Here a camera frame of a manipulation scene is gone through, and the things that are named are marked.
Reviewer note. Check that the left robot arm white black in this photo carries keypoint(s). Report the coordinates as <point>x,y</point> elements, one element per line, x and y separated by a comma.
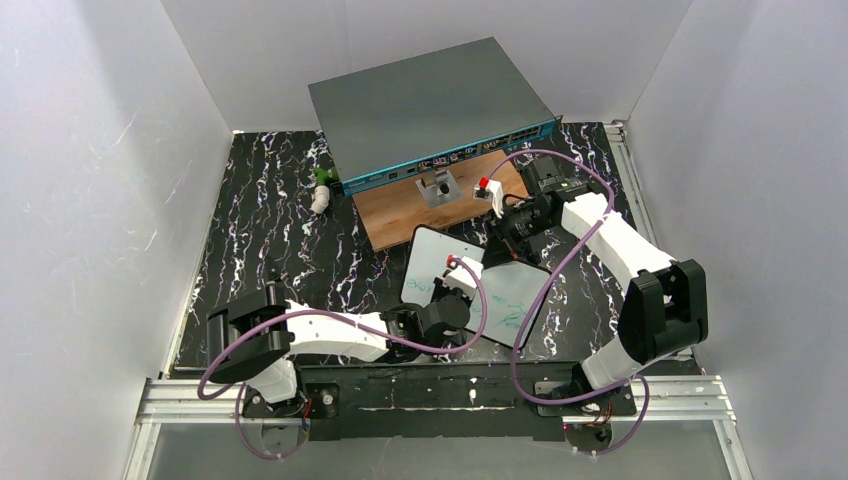
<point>254,339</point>

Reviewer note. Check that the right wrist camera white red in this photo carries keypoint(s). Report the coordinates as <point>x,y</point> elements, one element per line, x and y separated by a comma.
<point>490,191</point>

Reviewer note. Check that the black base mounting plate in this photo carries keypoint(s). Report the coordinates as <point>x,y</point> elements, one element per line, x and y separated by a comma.
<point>338,402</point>

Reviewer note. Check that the green white plastic toy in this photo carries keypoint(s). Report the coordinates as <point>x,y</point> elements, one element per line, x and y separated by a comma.
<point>322,194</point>

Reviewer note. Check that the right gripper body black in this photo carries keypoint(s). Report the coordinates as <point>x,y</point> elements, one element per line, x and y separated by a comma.
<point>502,220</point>

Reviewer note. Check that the silver metal bracket mount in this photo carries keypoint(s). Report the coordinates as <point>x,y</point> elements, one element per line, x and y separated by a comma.
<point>438,188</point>

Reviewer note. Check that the wooden board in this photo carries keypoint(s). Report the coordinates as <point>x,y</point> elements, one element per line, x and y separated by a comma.
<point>390,213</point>

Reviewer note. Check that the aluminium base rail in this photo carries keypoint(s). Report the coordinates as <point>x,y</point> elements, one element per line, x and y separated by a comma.
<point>663,398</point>

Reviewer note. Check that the small whiteboard black frame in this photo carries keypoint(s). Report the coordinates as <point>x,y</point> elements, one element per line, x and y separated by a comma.
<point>510,287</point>

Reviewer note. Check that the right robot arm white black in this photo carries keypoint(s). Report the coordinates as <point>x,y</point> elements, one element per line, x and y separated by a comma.
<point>665,308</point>

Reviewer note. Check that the grey teal network switch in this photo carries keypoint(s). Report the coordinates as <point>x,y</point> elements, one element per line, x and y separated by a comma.
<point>395,121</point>

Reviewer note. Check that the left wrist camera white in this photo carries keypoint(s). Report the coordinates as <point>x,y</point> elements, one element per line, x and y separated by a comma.
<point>463,273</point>

